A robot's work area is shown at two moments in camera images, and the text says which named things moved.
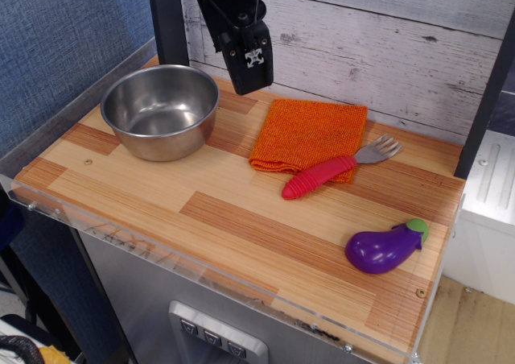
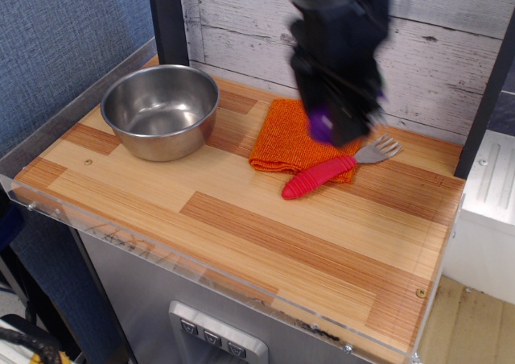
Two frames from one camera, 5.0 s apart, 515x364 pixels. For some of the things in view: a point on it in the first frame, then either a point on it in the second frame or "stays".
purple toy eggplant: [376, 252] → [321, 125]
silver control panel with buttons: [198, 338] stays
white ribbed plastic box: [482, 254] stays
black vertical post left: [170, 19] stays
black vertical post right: [486, 105] stays
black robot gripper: [233, 3] → [342, 23]
